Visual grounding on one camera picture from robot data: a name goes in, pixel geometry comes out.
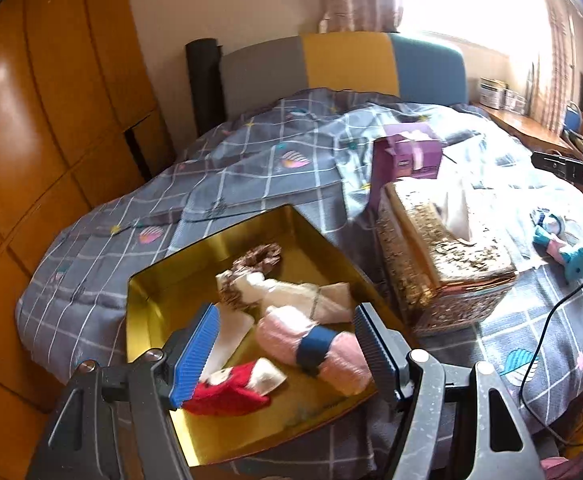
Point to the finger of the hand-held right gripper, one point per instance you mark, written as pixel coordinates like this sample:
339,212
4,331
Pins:
549,162

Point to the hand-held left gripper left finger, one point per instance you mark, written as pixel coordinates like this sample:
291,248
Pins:
194,360

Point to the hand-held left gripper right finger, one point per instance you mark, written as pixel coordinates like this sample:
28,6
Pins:
379,355

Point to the red and white sock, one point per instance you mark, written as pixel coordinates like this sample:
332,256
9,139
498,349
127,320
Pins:
231,390

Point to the blue and pink plush toy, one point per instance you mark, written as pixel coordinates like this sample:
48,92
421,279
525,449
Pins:
554,247

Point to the gold tin box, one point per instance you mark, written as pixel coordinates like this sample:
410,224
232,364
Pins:
181,280

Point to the pink towel blue band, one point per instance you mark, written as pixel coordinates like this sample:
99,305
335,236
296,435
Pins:
281,330

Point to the beige towel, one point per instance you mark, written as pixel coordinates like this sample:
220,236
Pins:
296,297

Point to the brown scrunchie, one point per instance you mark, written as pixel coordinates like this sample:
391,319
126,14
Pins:
271,248

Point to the wooden desk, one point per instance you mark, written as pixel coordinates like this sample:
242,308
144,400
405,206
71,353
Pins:
526,127

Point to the small white carton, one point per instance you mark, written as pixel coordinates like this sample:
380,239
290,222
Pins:
515,101

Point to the ornate gold tissue box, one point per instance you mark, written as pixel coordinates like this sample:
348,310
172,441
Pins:
421,270

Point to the purple carton box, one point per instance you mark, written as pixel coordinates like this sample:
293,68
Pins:
406,152

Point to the window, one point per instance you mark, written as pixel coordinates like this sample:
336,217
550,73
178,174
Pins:
471,5

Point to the grey checked quilt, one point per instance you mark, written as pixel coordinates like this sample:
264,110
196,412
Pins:
121,200

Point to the grey yellow blue headboard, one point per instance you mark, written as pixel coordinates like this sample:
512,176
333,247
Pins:
346,60

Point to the pink cloth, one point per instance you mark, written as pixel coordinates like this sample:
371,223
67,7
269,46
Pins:
581,467

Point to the black rolled mat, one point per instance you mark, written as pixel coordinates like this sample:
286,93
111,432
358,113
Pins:
204,85

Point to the wooden wardrobe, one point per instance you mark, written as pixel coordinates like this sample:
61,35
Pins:
46,110

